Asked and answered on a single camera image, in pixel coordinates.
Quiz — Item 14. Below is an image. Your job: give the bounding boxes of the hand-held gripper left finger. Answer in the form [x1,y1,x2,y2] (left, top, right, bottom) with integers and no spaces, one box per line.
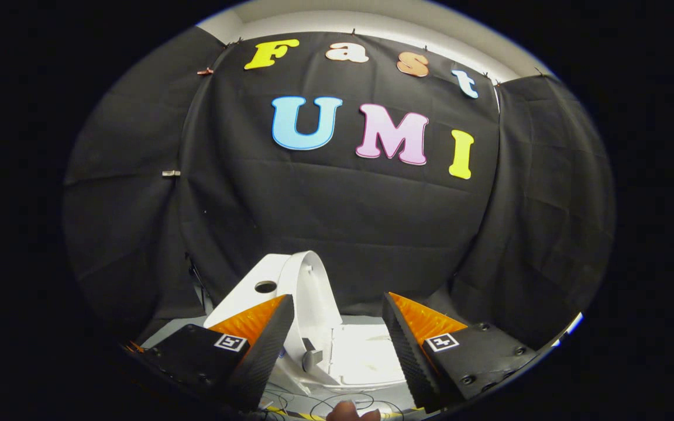
[123,294,295,412]

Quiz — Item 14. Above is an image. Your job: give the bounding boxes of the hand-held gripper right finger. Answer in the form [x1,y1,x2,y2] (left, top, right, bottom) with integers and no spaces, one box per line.
[382,292,549,412]

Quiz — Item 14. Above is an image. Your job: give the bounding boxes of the white toilet lid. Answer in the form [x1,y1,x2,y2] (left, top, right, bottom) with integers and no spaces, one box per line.
[277,251,345,388]

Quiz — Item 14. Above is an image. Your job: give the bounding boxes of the white toilet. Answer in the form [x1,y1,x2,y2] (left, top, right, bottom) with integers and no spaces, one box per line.
[204,254,409,394]

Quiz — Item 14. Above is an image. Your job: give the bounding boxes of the yellow black hazard tape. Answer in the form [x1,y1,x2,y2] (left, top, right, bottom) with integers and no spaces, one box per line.
[267,407,329,421]

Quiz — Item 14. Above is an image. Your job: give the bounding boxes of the black backdrop cloth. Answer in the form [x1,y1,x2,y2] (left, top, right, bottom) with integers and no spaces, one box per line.
[61,26,616,351]

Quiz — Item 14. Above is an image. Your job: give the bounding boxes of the thin black cable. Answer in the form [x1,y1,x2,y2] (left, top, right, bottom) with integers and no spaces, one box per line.
[260,386,409,419]

